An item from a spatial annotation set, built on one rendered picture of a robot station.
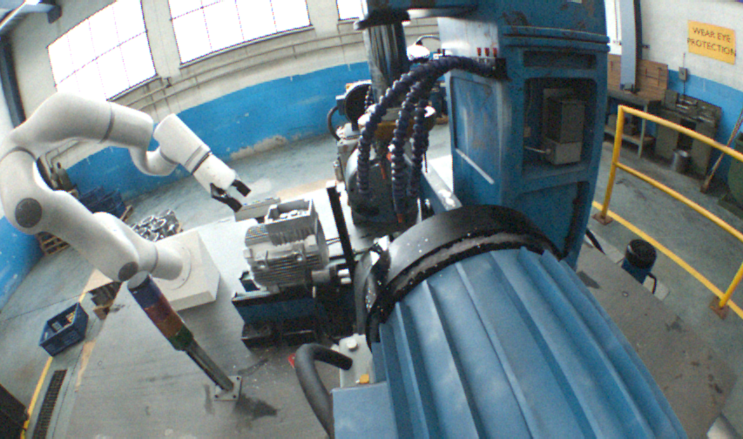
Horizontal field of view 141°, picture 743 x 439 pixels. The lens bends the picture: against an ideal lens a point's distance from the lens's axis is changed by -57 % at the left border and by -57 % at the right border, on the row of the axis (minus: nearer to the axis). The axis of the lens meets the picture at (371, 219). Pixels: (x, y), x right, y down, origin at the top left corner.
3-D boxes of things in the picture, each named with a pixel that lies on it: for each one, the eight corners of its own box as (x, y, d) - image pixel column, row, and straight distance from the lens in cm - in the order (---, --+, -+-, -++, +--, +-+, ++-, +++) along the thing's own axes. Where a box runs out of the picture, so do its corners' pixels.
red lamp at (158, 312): (176, 302, 71) (165, 287, 68) (166, 323, 67) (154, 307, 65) (157, 304, 75) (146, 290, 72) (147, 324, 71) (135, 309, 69)
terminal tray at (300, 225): (318, 218, 85) (312, 195, 82) (317, 239, 76) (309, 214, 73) (278, 226, 88) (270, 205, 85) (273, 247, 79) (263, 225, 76)
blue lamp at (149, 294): (165, 287, 68) (155, 271, 66) (154, 307, 65) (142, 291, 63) (146, 290, 72) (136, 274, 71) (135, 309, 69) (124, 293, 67)
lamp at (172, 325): (186, 316, 73) (176, 302, 71) (178, 337, 70) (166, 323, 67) (167, 318, 77) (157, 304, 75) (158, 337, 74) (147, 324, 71)
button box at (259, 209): (283, 210, 112) (280, 196, 112) (278, 212, 105) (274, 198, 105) (242, 219, 118) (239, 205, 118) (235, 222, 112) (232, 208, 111)
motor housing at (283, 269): (330, 252, 97) (315, 199, 87) (332, 293, 83) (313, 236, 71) (273, 262, 102) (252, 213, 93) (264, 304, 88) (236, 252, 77)
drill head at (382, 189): (405, 179, 136) (398, 125, 127) (427, 221, 104) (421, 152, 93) (350, 190, 134) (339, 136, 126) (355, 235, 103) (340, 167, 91)
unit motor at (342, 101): (389, 155, 158) (376, 75, 149) (401, 180, 128) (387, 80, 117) (341, 165, 158) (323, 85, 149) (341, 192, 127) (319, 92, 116)
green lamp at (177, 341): (196, 329, 76) (186, 316, 73) (188, 349, 73) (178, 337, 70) (177, 330, 79) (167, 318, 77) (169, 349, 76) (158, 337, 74)
